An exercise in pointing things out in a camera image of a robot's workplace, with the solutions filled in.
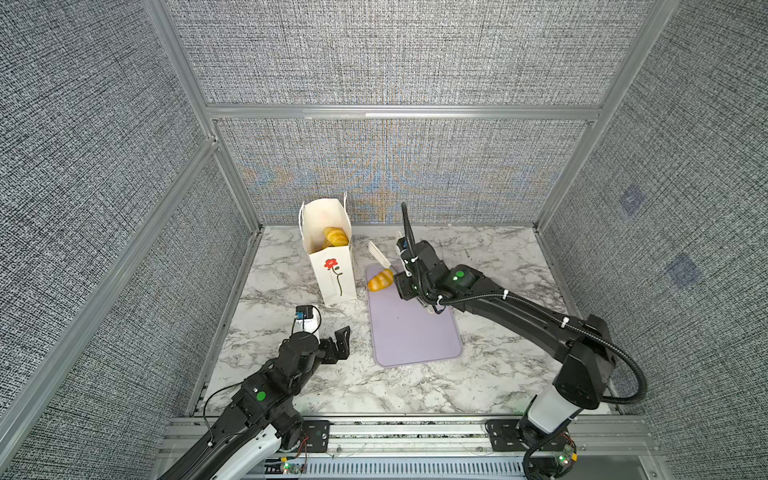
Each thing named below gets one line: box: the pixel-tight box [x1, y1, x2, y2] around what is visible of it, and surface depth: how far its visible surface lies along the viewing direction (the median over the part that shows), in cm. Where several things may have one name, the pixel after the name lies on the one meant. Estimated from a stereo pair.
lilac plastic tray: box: [367, 264, 463, 367], surface depth 92 cm
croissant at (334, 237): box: [322, 227, 349, 250], surface depth 95 cm
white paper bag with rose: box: [299, 193, 358, 305], surface depth 94 cm
